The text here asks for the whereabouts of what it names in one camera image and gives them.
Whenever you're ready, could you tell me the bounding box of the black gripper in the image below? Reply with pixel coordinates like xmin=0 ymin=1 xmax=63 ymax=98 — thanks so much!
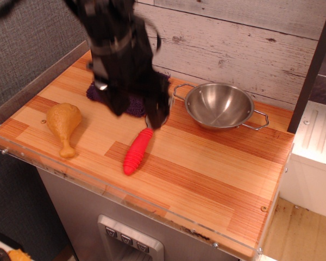
xmin=88 ymin=16 xmax=171 ymax=129

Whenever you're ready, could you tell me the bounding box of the red handled metal spoon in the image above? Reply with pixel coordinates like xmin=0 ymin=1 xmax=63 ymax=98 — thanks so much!
xmin=123 ymin=116 xmax=154 ymax=176

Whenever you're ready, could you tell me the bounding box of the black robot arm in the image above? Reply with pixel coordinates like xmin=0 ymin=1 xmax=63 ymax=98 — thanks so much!
xmin=66 ymin=1 xmax=170 ymax=129

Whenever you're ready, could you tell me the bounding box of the purple towel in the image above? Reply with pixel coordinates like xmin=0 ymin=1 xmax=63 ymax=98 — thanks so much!
xmin=85 ymin=71 xmax=172 ymax=118

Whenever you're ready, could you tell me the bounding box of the plastic chicken drumstick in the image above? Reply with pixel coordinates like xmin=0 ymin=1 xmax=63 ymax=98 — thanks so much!
xmin=46 ymin=103 xmax=82 ymax=158

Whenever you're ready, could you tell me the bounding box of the silver toy fridge cabinet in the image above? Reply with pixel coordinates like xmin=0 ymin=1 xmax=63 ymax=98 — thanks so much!
xmin=38 ymin=170 xmax=236 ymax=260

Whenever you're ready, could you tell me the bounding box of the ice dispenser button panel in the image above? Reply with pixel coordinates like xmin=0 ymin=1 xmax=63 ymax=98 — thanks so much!
xmin=97 ymin=214 xmax=165 ymax=260

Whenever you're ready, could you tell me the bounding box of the clear acrylic edge guard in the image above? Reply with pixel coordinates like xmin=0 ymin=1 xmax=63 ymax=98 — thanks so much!
xmin=0 ymin=42 xmax=293 ymax=260

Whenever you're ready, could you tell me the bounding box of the white toy sink unit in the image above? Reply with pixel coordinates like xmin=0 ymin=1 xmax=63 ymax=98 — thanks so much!
xmin=279 ymin=101 xmax=326 ymax=216

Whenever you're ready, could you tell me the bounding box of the orange toy food piece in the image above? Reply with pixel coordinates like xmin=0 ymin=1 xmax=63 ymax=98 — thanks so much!
xmin=7 ymin=249 xmax=32 ymax=261

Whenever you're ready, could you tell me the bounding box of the steel bowl with handles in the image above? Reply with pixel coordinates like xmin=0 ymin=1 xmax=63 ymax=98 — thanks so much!
xmin=173 ymin=83 xmax=269 ymax=131

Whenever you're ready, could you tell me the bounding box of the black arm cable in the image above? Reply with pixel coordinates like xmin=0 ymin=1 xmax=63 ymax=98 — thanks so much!
xmin=0 ymin=0 xmax=22 ymax=20

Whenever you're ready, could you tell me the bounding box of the dark right support post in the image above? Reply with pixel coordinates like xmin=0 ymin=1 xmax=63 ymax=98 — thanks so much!
xmin=287 ymin=21 xmax=326 ymax=134

